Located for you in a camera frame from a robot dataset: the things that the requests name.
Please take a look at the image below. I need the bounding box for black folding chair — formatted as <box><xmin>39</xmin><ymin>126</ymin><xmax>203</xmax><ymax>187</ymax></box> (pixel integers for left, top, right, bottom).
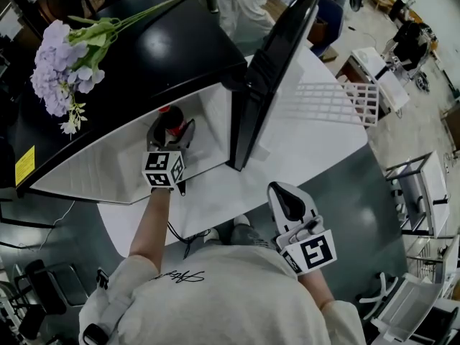
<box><xmin>14</xmin><ymin>259</ymin><xmax>89</xmax><ymax>316</ymax></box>

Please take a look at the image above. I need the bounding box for wooden desk with white top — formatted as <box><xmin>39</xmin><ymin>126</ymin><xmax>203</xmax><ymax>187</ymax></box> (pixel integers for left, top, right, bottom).
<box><xmin>336</xmin><ymin>47</ymin><xmax>411</xmax><ymax>116</ymax></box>

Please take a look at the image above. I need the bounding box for blue chair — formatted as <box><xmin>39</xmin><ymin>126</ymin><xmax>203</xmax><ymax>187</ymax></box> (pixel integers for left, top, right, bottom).
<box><xmin>308</xmin><ymin>0</ymin><xmax>344</xmax><ymax>59</ymax></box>

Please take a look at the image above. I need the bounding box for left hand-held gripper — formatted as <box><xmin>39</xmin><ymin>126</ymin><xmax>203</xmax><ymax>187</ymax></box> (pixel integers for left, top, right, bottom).
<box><xmin>140</xmin><ymin>118</ymin><xmax>197</xmax><ymax>192</ymax></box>

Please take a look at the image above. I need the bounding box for cola bottle with red cap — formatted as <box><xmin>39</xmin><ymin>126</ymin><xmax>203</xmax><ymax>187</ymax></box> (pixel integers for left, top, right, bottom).
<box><xmin>157</xmin><ymin>105</ymin><xmax>188</xmax><ymax>138</ymax></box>

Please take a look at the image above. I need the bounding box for black mini fridge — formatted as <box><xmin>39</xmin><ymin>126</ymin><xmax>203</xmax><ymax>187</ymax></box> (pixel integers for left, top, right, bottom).
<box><xmin>14</xmin><ymin>0</ymin><xmax>323</xmax><ymax>206</ymax></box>

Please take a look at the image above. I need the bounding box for white wire shelf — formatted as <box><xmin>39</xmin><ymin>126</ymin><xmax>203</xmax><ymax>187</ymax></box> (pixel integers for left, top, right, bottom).
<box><xmin>283</xmin><ymin>82</ymin><xmax>380</xmax><ymax>127</ymax></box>

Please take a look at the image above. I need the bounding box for person's light grey shirt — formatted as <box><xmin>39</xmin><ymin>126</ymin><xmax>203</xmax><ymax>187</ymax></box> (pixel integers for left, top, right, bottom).
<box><xmin>78</xmin><ymin>244</ymin><xmax>368</xmax><ymax>345</ymax></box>

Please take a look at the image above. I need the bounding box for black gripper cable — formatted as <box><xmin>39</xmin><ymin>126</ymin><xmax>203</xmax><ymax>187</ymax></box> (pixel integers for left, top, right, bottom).
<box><xmin>167</xmin><ymin>190</ymin><xmax>211</xmax><ymax>260</ymax></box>

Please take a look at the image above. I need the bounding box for purple artificial flower bunch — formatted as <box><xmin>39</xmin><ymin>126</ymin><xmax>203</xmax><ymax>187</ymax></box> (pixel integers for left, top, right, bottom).
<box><xmin>30</xmin><ymin>0</ymin><xmax>196</xmax><ymax>137</ymax></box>

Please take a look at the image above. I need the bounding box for black strap buckle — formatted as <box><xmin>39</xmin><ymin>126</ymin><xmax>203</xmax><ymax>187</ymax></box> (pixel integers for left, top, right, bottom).
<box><xmin>96</xmin><ymin>268</ymin><xmax>110</xmax><ymax>291</ymax></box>

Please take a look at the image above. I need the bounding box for white floor cable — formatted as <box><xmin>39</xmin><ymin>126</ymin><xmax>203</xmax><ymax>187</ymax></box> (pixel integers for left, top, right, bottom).
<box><xmin>17</xmin><ymin>199</ymin><xmax>77</xmax><ymax>251</ymax></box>

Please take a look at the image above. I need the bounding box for person's left forearm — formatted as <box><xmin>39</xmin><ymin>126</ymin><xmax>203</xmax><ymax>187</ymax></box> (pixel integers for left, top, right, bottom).
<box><xmin>128</xmin><ymin>188</ymin><xmax>174</xmax><ymax>277</ymax></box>

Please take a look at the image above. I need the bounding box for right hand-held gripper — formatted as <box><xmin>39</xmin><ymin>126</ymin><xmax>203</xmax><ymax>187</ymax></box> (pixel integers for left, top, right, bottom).
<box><xmin>267</xmin><ymin>181</ymin><xmax>339</xmax><ymax>275</ymax></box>

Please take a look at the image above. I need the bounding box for person's right forearm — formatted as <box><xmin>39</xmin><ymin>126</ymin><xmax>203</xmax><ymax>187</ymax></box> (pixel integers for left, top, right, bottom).
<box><xmin>298</xmin><ymin>270</ymin><xmax>336</xmax><ymax>311</ymax></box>

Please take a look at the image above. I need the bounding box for white plastic rack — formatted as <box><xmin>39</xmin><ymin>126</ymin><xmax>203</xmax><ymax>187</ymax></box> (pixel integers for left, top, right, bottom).
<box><xmin>359</xmin><ymin>234</ymin><xmax>460</xmax><ymax>345</ymax></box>

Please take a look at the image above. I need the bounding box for person's right leg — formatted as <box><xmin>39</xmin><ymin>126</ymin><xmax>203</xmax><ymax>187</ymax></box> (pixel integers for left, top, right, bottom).
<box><xmin>218</xmin><ymin>224</ymin><xmax>275</xmax><ymax>252</ymax></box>

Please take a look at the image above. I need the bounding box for metal cart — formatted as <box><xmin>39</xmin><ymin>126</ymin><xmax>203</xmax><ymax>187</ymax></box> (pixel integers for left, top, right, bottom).
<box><xmin>385</xmin><ymin>151</ymin><xmax>451</xmax><ymax>239</ymax></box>

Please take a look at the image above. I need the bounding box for white table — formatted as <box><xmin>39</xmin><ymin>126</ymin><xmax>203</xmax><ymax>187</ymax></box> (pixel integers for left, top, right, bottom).
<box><xmin>96</xmin><ymin>45</ymin><xmax>369</xmax><ymax>259</ymax></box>

